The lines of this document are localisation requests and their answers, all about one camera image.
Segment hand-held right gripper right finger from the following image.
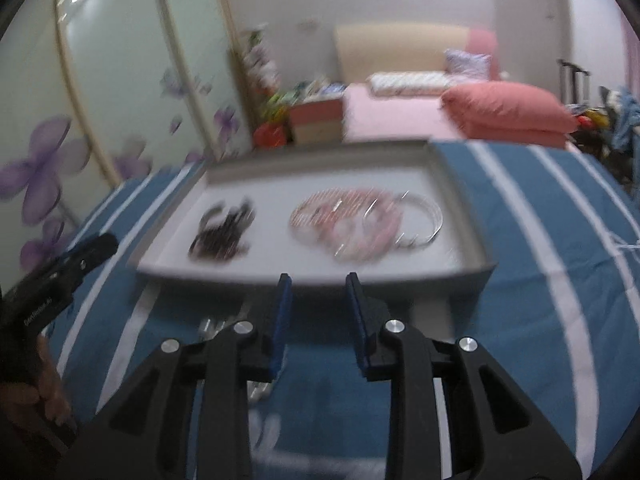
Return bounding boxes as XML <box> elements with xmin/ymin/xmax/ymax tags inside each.
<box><xmin>345</xmin><ymin>271</ymin><xmax>584</xmax><ymax>480</ymax></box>

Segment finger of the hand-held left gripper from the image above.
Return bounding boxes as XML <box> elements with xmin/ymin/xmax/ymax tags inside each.
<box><xmin>21</xmin><ymin>232</ymin><xmax>120</xmax><ymax>303</ymax></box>

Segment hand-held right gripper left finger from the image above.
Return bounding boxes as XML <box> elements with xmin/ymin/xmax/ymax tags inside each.
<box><xmin>65</xmin><ymin>272</ymin><xmax>294</xmax><ymax>480</ymax></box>

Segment pink bead bracelet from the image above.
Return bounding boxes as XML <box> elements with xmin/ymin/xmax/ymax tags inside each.
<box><xmin>320</xmin><ymin>194</ymin><xmax>402</xmax><ymax>262</ymax></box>

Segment white pearl necklace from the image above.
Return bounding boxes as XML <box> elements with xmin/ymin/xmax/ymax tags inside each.
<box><xmin>288</xmin><ymin>186</ymin><xmax>404</xmax><ymax>264</ymax></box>

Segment dark red bead bracelet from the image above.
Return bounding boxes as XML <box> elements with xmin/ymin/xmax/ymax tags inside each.
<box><xmin>188</xmin><ymin>222</ymin><xmax>252</xmax><ymax>263</ymax></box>

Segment dark blue bead bracelet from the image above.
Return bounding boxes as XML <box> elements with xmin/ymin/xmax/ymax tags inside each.
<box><xmin>201</xmin><ymin>199</ymin><xmax>257</xmax><ymax>233</ymax></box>

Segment silver bangle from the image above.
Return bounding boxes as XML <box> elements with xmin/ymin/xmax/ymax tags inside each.
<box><xmin>363</xmin><ymin>189</ymin><xmax>445</xmax><ymax>251</ymax></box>

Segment grey cardboard tray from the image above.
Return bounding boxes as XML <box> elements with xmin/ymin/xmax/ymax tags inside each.
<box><xmin>127</xmin><ymin>138</ymin><xmax>499</xmax><ymax>296</ymax></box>

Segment person's left hand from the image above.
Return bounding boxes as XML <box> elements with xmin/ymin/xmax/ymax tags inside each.
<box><xmin>30</xmin><ymin>334</ymin><xmax>77</xmax><ymax>436</ymax></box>

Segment wardrobe with purple flower doors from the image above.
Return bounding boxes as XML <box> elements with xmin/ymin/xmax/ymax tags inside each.
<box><xmin>0</xmin><ymin>0</ymin><xmax>253</xmax><ymax>283</ymax></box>

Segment blue white striped sheet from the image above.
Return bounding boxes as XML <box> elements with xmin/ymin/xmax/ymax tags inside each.
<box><xmin>39</xmin><ymin>139</ymin><xmax>640</xmax><ymax>480</ymax></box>

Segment red bin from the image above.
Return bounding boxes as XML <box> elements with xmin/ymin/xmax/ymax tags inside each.
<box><xmin>252</xmin><ymin>122</ymin><xmax>289</xmax><ymax>149</ymax></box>

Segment pink and cream nightstand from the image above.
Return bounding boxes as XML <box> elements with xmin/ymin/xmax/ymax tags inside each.
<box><xmin>287</xmin><ymin>94</ymin><xmax>347</xmax><ymax>147</ymax></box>

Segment bed with pink sheet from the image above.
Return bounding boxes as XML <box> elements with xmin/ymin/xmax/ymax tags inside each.
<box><xmin>332</xmin><ymin>22</ymin><xmax>582</xmax><ymax>151</ymax></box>

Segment white dotted pillow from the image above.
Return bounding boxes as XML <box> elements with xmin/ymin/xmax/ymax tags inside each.
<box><xmin>367</xmin><ymin>70</ymin><xmax>452</xmax><ymax>94</ymax></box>

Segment tall tube of plush toys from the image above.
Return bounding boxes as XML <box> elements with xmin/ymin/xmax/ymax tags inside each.
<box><xmin>239</xmin><ymin>24</ymin><xmax>282</xmax><ymax>127</ymax></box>

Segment folded pink quilt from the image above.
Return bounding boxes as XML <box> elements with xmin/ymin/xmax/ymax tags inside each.
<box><xmin>439</xmin><ymin>80</ymin><xmax>582</xmax><ymax>150</ymax></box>

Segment lilac patterned pillow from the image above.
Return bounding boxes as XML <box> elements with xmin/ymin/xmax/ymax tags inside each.
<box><xmin>443</xmin><ymin>48</ymin><xmax>492</xmax><ymax>81</ymax></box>

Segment red and yellow toys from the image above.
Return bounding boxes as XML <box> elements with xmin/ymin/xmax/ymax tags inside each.
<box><xmin>574</xmin><ymin>106</ymin><xmax>612</xmax><ymax>132</ymax></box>

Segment dark wooden chair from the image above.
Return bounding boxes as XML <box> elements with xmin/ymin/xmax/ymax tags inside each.
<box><xmin>557</xmin><ymin>58</ymin><xmax>592</xmax><ymax>109</ymax></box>

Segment blue fleece robe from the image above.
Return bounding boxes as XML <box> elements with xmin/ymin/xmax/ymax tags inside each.
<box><xmin>606</xmin><ymin>85</ymin><xmax>640</xmax><ymax>152</ymax></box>

